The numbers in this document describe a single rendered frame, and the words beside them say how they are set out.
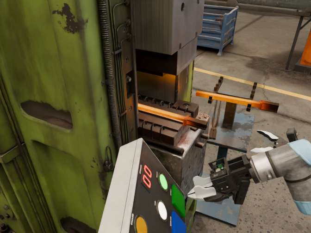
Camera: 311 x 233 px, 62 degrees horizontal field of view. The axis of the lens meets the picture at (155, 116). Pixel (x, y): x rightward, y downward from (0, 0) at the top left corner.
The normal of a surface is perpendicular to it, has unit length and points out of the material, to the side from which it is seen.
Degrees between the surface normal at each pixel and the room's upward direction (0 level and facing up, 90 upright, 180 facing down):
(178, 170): 90
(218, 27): 89
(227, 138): 0
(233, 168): 90
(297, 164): 69
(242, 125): 0
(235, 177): 90
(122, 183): 30
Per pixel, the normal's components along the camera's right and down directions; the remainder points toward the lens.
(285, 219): 0.00, -0.83
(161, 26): -0.47, 0.49
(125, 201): -0.51, -0.73
